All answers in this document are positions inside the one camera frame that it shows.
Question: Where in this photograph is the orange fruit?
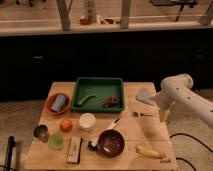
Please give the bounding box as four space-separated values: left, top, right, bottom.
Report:
60 119 73 132

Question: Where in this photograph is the grey blue can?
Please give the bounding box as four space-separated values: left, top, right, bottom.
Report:
51 94 68 112

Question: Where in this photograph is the dark red bowl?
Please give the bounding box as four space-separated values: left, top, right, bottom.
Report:
97 129 125 158

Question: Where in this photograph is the green plastic cup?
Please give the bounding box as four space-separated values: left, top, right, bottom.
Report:
48 133 64 150

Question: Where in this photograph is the red object on shelf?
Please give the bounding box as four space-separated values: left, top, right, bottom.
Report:
79 16 92 25

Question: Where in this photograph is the orange plastic bowl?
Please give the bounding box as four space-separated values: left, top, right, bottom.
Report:
44 93 70 115

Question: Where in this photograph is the green chili pepper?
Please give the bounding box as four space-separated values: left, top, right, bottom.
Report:
78 94 97 106

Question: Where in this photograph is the brown grape bunch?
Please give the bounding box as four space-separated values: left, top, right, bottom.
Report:
103 96 119 108

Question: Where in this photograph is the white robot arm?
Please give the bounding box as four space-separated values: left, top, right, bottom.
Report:
155 74 213 129

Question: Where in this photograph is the metal cup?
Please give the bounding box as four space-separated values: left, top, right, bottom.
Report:
33 125 49 143

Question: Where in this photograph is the white round container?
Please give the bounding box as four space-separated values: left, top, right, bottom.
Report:
79 113 96 131

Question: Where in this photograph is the wooden block eraser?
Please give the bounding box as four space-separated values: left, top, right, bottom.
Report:
67 136 83 164

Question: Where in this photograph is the white black marker tool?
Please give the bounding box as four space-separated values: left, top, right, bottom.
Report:
87 117 121 151

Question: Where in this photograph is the silver metal fork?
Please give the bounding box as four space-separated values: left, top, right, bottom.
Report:
133 112 159 118

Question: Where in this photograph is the black cable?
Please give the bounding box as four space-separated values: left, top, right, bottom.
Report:
169 132 213 171

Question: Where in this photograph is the black pole left corner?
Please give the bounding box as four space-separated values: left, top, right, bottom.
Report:
4 136 16 171

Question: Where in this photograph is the green plastic tray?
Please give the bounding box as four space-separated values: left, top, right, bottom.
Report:
71 77 125 113

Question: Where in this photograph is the grey triangular cloth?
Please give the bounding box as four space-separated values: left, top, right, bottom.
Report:
136 88 156 106

